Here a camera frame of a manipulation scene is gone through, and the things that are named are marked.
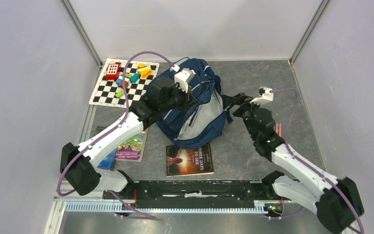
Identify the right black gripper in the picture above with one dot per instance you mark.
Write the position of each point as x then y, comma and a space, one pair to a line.
239, 98

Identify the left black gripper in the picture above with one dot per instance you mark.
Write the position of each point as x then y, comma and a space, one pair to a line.
184, 106

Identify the navy blue student backpack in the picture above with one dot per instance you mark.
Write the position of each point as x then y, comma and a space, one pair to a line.
204, 121

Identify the purple Treehouse book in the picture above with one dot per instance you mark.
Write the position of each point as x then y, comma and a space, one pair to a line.
132, 149

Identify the Three Days To See book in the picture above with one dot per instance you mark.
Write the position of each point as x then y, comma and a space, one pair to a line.
184, 162

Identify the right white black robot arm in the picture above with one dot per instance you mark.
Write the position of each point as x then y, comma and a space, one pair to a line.
336, 202

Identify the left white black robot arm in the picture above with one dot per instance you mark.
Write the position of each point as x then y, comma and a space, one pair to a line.
80, 163

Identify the yellow orange toy blocks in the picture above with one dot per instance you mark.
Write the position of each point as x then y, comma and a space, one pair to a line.
144, 71

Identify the blue brown toy blocks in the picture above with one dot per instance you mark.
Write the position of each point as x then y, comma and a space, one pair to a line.
128, 80

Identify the green toy block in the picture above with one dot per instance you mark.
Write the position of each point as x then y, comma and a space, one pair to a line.
119, 94

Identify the red pencil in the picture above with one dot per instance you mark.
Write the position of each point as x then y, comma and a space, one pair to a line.
278, 129

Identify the black white checkered mat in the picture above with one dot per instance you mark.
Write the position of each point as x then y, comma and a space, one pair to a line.
104, 91

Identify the red grid toy block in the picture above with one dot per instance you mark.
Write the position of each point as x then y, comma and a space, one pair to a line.
112, 71

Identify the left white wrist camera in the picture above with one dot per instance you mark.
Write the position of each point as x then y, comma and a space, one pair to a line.
182, 77

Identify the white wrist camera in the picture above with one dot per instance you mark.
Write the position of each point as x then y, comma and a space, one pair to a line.
182, 77
265, 96

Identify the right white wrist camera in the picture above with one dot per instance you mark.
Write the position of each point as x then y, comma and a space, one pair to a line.
265, 96

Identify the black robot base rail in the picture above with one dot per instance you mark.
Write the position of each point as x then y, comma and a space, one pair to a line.
198, 194

